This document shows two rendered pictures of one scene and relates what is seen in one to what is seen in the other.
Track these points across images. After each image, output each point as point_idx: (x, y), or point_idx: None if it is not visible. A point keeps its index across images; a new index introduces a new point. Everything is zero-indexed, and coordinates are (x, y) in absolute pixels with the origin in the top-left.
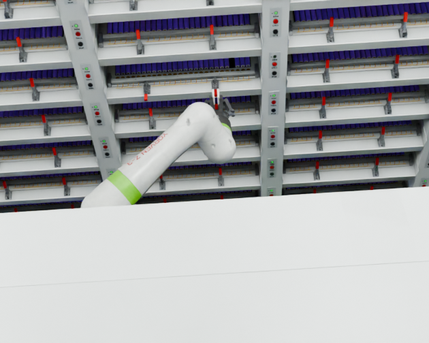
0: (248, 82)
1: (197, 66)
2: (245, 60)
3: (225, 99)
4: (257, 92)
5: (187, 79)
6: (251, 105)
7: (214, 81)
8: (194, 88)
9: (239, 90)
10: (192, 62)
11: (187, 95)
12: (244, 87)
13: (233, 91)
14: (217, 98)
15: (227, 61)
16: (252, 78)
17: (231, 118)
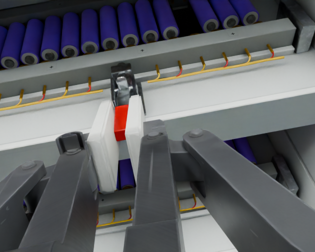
0: (271, 72)
1: (57, 45)
2: (236, 6)
3: (196, 137)
4: None
5: (6, 90)
6: (266, 173)
7: (120, 75)
8: (34, 126)
9: (242, 108)
10: (39, 37)
11: (6, 161)
12: (264, 91)
13: (213, 115)
14: (126, 138)
15: (167, 15)
16: (285, 56)
17: (205, 225)
